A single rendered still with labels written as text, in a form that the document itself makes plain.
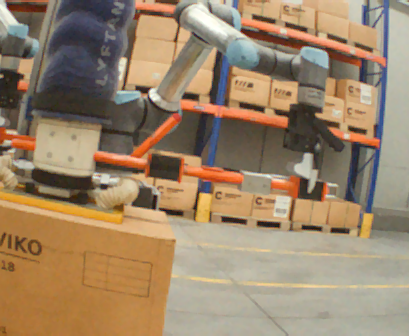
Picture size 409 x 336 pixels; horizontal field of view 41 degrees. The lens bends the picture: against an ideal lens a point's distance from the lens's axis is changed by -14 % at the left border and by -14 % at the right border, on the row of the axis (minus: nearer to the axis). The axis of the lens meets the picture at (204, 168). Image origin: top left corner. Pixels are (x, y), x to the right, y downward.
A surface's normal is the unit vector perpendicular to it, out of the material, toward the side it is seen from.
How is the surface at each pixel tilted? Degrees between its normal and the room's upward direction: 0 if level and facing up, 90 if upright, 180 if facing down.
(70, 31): 109
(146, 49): 89
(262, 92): 89
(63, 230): 90
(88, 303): 90
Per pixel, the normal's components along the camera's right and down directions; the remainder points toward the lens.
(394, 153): 0.18, 0.07
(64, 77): -0.08, 0.21
